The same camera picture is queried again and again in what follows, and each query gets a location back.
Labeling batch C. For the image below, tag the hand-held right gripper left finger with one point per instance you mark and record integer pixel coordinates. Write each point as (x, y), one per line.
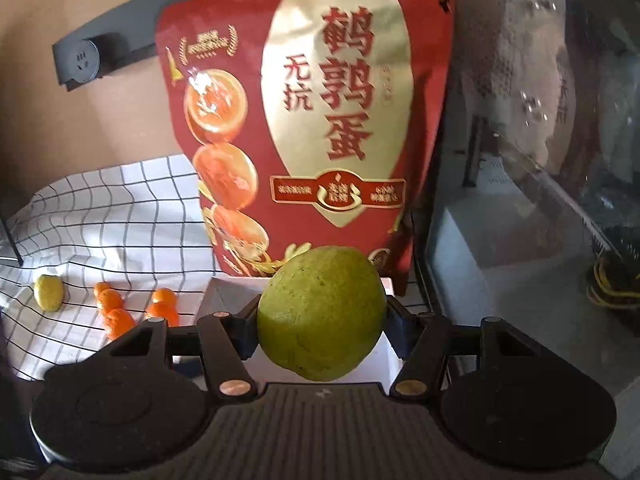
(247, 324)

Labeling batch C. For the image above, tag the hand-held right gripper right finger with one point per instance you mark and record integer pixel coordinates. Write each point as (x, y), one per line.
(401, 321)

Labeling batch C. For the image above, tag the white box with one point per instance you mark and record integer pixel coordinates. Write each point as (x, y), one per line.
(227, 295)

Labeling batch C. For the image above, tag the large green pear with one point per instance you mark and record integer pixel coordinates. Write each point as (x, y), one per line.
(320, 310)

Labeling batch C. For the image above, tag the small yellow pear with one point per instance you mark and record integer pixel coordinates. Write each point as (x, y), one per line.
(48, 292)

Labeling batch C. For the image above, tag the small orange kumquat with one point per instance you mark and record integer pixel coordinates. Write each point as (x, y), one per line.
(164, 295)
(102, 287)
(162, 314)
(119, 324)
(110, 301)

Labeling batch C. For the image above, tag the white black checked cloth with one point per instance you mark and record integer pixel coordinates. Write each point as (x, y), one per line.
(125, 220)

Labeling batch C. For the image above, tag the dark glass case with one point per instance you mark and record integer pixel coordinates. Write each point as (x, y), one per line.
(525, 160)

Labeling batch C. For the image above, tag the red box with orange print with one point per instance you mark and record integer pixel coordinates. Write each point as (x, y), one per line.
(300, 110)

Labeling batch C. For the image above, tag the black wall socket strip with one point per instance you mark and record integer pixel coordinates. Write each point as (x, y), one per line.
(82, 60)

